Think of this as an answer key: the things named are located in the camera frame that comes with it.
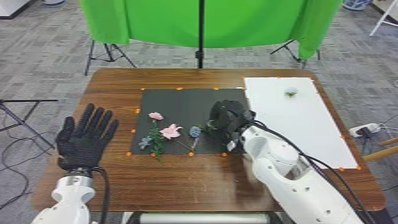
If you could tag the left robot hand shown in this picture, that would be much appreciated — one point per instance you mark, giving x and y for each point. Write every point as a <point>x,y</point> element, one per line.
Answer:
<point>85,140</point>

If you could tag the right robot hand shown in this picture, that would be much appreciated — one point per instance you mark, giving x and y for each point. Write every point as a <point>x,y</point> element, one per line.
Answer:
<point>229,115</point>

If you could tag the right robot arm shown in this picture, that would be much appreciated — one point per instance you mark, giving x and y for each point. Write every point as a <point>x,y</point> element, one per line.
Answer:
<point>284,176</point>

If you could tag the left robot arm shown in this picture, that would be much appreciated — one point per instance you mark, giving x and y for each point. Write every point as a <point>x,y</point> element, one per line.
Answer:
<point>69,196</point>

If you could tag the green sprig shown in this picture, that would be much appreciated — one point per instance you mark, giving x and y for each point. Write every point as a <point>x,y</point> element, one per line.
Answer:
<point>208,126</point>

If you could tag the blue flower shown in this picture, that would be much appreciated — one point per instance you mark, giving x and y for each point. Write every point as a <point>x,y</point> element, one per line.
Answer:
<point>193,131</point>

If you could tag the dark mat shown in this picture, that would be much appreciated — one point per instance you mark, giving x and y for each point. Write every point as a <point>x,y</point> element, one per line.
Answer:
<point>177,103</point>

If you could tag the grey-blue flower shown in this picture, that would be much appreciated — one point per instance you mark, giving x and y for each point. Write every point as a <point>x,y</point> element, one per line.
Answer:
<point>144,142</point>

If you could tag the pink open flower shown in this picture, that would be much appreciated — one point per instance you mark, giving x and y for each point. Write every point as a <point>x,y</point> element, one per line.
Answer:
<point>170,131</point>

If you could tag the white sheet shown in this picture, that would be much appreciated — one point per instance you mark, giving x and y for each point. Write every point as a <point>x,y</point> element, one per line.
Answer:
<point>295,123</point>

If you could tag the pink rose bud flower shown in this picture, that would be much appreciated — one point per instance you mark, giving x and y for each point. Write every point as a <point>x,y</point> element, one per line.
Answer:
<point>154,116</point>

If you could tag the white flower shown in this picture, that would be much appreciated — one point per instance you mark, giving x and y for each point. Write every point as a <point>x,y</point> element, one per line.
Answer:
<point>289,91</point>

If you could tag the black folding stand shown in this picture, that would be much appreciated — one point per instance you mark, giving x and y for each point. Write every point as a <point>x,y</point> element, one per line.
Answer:
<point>23,115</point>

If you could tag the black tripod stand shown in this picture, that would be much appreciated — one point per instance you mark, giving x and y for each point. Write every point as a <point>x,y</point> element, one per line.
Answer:
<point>110,53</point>
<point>291,51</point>

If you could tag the white power strip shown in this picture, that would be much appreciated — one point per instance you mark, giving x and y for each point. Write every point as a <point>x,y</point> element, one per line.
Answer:
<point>364,128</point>

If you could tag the black upright pole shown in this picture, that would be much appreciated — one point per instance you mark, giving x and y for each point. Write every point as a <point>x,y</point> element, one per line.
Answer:
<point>201,33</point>

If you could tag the wooden chair leg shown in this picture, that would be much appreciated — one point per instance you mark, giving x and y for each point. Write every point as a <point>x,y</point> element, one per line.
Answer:
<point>382,154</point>

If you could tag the pale grey bar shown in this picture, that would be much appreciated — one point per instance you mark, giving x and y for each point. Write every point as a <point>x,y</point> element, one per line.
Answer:
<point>201,218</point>

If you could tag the blue and white vase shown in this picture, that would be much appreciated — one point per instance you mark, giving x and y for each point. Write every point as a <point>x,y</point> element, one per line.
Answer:
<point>355,4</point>

